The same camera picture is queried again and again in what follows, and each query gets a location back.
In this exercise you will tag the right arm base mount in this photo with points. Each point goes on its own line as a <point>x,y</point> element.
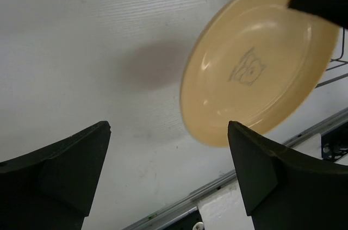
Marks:
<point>334,144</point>

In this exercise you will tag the yellow plate with drawing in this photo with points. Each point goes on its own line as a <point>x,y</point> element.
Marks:
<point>214,89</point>

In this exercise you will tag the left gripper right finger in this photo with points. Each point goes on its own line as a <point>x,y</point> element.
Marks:
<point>286,189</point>

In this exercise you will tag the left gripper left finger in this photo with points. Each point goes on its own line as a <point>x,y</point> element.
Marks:
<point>54,186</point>

